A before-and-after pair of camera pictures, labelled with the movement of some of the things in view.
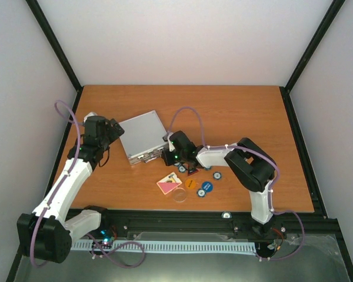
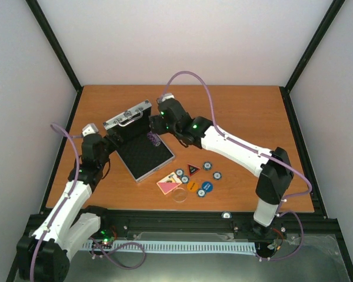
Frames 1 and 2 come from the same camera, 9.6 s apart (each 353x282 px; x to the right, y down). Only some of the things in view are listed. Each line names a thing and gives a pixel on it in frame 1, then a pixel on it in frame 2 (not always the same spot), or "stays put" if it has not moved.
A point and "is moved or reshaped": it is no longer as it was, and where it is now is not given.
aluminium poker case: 143,138 is moved or reshaped
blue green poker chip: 201,192 stays put
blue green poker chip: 217,175 stays put
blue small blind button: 207,185 stays put
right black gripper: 169,162 → 156,124
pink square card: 169,183 stays put
